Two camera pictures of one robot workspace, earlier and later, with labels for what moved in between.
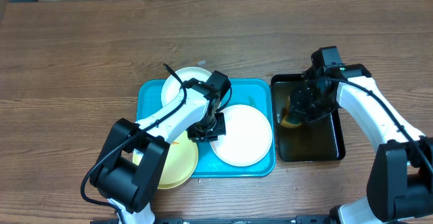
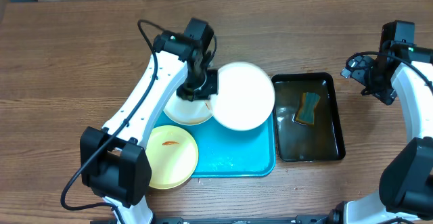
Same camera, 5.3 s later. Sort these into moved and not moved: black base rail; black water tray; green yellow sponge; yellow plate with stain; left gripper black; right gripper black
Moved: green yellow sponge; left gripper black; right gripper black
Not moved: black water tray; yellow plate with stain; black base rail
